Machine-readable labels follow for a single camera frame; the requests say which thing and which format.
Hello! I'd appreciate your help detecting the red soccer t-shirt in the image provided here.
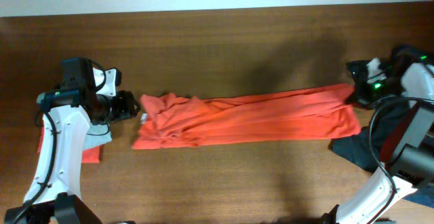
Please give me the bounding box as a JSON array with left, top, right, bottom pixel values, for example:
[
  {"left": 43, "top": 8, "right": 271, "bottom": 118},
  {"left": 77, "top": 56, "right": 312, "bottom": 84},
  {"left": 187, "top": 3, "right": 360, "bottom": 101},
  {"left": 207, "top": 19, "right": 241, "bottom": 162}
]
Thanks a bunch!
[{"left": 132, "top": 83, "right": 361, "bottom": 149}]

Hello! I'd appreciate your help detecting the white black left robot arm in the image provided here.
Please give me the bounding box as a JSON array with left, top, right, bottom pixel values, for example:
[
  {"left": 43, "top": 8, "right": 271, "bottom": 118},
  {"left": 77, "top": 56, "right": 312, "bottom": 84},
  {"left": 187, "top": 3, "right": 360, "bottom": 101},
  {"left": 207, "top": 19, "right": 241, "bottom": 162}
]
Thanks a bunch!
[{"left": 4, "top": 88, "right": 140, "bottom": 224}]

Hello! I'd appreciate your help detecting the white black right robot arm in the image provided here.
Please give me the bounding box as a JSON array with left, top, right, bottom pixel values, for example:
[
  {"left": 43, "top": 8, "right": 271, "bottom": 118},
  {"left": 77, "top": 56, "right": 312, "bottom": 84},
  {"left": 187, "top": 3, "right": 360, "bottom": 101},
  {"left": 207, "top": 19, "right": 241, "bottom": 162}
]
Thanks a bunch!
[{"left": 321, "top": 56, "right": 433, "bottom": 223}]

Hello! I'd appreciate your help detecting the dark clothes pile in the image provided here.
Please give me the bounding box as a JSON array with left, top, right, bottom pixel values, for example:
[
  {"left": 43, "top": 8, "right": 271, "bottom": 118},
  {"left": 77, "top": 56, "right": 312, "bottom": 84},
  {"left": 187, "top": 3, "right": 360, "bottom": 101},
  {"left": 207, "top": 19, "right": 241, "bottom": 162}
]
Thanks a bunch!
[{"left": 330, "top": 43, "right": 434, "bottom": 208}]

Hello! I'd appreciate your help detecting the folded grey t-shirt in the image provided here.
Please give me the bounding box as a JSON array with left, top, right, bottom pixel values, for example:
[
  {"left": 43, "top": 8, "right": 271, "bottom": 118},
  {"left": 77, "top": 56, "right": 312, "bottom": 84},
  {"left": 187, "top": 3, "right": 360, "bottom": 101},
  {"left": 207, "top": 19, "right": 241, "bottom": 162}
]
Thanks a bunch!
[{"left": 36, "top": 93, "right": 113, "bottom": 151}]

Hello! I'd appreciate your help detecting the folded red t-shirt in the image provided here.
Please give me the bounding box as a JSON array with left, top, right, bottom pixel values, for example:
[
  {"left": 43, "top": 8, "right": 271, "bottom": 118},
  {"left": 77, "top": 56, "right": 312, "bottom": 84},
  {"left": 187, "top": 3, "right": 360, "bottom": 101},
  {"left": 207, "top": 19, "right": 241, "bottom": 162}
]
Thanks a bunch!
[{"left": 37, "top": 129, "right": 101, "bottom": 164}]

